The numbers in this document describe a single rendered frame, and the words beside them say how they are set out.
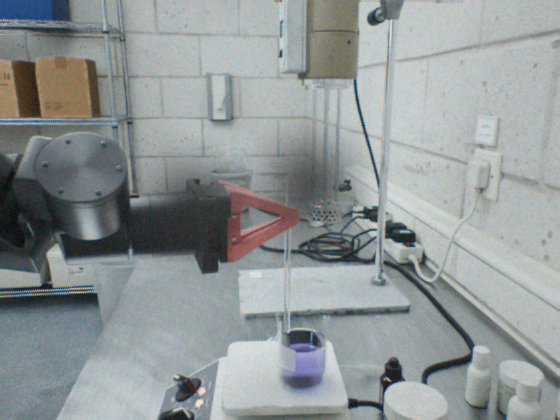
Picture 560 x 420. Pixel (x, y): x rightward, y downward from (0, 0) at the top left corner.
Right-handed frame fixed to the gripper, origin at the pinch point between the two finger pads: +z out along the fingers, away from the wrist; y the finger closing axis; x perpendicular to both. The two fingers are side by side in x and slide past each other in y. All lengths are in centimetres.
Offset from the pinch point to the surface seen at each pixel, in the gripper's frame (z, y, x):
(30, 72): -59, 239, -20
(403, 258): 42, 45, 23
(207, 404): -8.2, 0.7, 19.1
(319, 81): 16.1, 33.2, -13.6
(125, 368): -16.4, 20.7, 25.5
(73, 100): -38, 217, -7
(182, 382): -10.2, 4.8, 18.9
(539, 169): 46.0, 16.3, -0.4
